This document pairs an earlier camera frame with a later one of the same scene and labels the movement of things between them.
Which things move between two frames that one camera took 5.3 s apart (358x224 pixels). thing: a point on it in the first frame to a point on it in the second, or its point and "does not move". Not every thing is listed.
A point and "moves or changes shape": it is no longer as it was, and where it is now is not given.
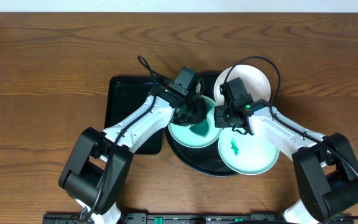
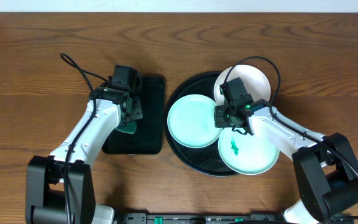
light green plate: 185,136 does not move
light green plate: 246,154 does not move
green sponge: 201,129 moves or changes shape
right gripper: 219,122 does not move
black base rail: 170,218 does not move
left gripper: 192,112 to 136,112
